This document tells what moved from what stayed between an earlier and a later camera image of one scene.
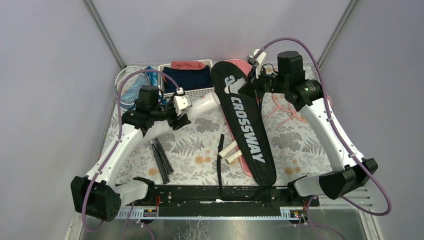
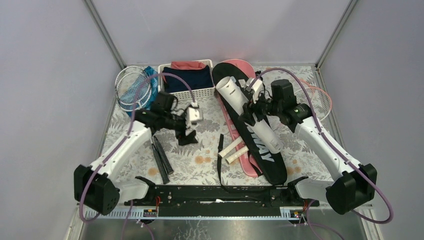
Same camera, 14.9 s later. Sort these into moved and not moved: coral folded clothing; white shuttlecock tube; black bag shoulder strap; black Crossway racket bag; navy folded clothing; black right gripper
Moved: white shuttlecock tube; black right gripper; black Crossway racket bag
Not moved: black bag shoulder strap; coral folded clothing; navy folded clothing
